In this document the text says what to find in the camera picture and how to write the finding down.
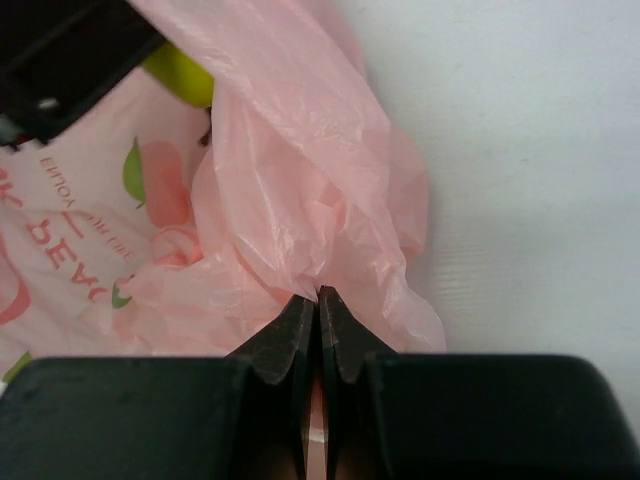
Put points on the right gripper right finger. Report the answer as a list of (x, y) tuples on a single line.
[(463, 416)]

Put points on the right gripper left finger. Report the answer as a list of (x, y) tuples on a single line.
[(241, 416)]

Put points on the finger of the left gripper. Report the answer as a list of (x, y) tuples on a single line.
[(60, 58)]

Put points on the yellow green fake pear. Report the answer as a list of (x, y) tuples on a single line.
[(181, 75)]

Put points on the pink plastic bag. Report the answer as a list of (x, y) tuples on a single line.
[(126, 237)]

